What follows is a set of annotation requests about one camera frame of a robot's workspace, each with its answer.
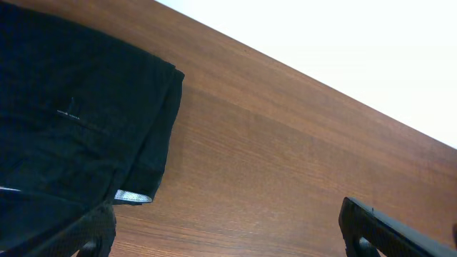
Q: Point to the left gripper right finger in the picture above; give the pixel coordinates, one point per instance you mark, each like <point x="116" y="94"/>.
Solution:
<point x="368" y="232"/>

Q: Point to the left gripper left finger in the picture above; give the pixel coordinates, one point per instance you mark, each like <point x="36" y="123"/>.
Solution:
<point x="90" y="235"/>

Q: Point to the folded black shorts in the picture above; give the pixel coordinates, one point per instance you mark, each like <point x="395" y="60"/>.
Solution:
<point x="26" y="215"/>

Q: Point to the dark green shorts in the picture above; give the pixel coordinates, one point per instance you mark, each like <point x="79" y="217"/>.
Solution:
<point x="82" y="114"/>

